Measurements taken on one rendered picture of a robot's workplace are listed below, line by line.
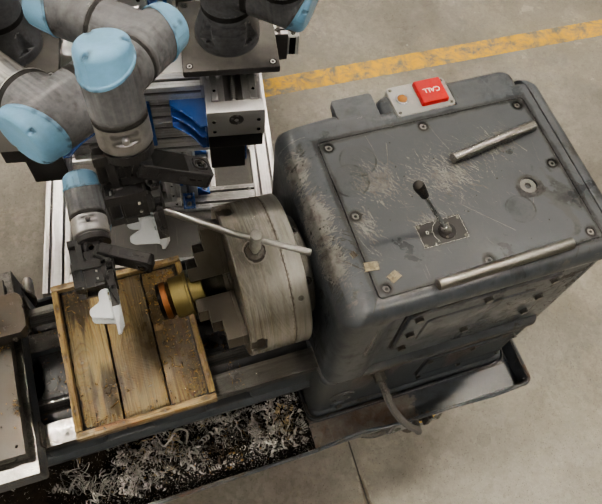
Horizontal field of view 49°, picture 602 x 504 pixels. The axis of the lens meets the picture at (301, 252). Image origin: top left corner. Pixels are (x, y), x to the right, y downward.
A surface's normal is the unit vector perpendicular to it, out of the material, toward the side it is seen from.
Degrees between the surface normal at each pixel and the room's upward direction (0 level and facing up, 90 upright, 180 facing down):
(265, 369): 0
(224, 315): 7
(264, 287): 34
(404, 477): 0
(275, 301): 45
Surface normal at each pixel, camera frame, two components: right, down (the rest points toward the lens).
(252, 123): 0.14, 0.89
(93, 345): 0.07, -0.45
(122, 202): 0.31, 0.69
